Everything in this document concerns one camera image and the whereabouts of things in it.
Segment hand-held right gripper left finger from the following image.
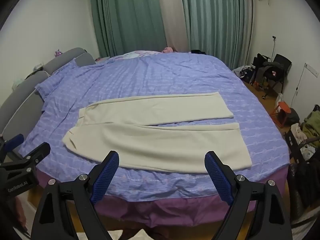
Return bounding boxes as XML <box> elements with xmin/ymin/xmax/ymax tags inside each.
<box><xmin>30</xmin><ymin>151</ymin><xmax>120</xmax><ymax>240</ymax></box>

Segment beige curtain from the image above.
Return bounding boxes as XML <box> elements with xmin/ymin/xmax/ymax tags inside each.
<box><xmin>155</xmin><ymin>0</ymin><xmax>190</xmax><ymax>53</ymax></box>

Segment cream pants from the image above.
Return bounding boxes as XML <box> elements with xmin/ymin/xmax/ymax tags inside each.
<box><xmin>62</xmin><ymin>92</ymin><xmax>252</xmax><ymax>174</ymax></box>

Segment lavender striped pillow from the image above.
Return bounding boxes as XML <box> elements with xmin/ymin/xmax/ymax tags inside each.
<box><xmin>34</xmin><ymin>57</ymin><xmax>105</xmax><ymax>103</ymax></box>

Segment white clothing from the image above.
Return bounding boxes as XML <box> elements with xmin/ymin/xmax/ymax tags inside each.
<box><xmin>291</xmin><ymin>124</ymin><xmax>315</xmax><ymax>155</ymax></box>

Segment black folded stroller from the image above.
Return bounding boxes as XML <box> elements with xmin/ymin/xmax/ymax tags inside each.
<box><xmin>251</xmin><ymin>54</ymin><xmax>272</xmax><ymax>80</ymax></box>

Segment purple bed skirt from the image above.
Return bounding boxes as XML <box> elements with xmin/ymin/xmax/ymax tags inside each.
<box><xmin>17</xmin><ymin>170</ymin><xmax>290</xmax><ymax>230</ymax></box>

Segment dark patterned bag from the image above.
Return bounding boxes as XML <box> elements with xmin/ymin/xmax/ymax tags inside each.
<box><xmin>234</xmin><ymin>65</ymin><xmax>258</xmax><ymax>83</ymax></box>

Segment white wall socket strip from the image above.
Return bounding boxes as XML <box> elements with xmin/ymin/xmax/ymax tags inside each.
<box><xmin>304</xmin><ymin>64</ymin><xmax>319</xmax><ymax>77</ymax></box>

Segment white wall cable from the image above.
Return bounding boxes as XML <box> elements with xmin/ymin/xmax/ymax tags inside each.
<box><xmin>290</xmin><ymin>64</ymin><xmax>308</xmax><ymax>108</ymax></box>

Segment grey padded headboard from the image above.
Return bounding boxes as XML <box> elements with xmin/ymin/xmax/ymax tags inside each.
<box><xmin>0</xmin><ymin>47</ymin><xmax>96</xmax><ymax>160</ymax></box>

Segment pale floral blanket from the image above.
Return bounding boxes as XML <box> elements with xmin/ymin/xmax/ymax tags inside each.
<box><xmin>117</xmin><ymin>50</ymin><xmax>163</xmax><ymax>59</ymax></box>

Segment red stool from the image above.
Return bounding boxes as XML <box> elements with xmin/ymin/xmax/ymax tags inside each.
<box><xmin>271</xmin><ymin>101</ymin><xmax>292</xmax><ymax>128</ymax></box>

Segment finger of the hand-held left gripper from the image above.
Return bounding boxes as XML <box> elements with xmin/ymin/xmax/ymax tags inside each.
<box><xmin>0</xmin><ymin>142</ymin><xmax>51</xmax><ymax>174</ymax></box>
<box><xmin>0</xmin><ymin>134</ymin><xmax>25</xmax><ymax>164</ymax></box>

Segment lavender striped duvet cover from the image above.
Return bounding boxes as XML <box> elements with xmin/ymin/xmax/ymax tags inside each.
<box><xmin>19</xmin><ymin>51</ymin><xmax>290</xmax><ymax>202</ymax></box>

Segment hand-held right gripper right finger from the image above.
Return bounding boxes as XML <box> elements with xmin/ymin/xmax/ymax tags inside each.
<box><xmin>204</xmin><ymin>151</ymin><xmax>293</xmax><ymax>240</ymax></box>

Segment dark clothing pile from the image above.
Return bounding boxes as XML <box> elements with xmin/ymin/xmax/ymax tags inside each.
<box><xmin>286</xmin><ymin>161</ymin><xmax>320</xmax><ymax>227</ymax></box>

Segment black folding chair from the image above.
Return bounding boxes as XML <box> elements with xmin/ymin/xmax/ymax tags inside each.
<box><xmin>260</xmin><ymin>54</ymin><xmax>292</xmax><ymax>99</ymax></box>

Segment olive green clothing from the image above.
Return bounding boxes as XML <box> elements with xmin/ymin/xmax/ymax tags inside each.
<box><xmin>302</xmin><ymin>111</ymin><xmax>320</xmax><ymax>140</ymax></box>

